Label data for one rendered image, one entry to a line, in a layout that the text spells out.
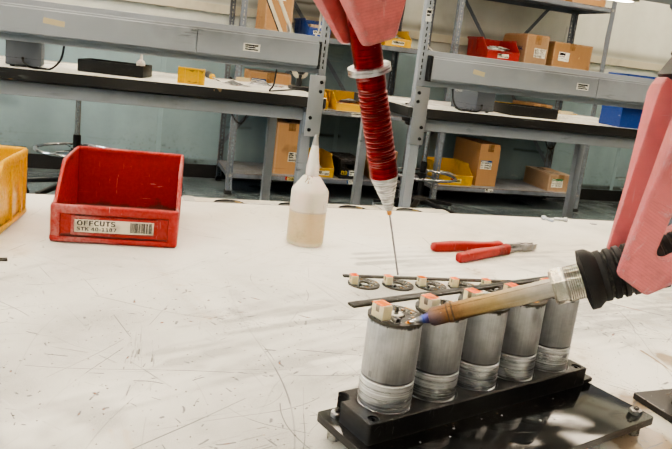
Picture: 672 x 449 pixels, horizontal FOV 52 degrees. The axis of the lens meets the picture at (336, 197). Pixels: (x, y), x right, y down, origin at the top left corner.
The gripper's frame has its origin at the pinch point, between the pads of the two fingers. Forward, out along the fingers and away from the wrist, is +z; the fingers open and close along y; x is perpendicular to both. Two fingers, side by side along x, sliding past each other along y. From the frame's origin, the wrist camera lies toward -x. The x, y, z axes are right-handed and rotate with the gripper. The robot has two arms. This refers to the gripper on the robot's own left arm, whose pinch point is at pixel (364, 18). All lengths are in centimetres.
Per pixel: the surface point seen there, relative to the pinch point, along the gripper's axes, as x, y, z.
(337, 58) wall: -262, 371, 97
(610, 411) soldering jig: -9.5, -3.6, 21.7
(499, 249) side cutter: -28.8, 20.7, 28.9
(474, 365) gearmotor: -3.8, -0.1, 17.3
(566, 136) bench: -231, 162, 107
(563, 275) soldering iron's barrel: -4.8, -4.5, 11.2
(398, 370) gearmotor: 0.8, -0.2, 14.9
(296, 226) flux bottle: -12.0, 29.0, 21.9
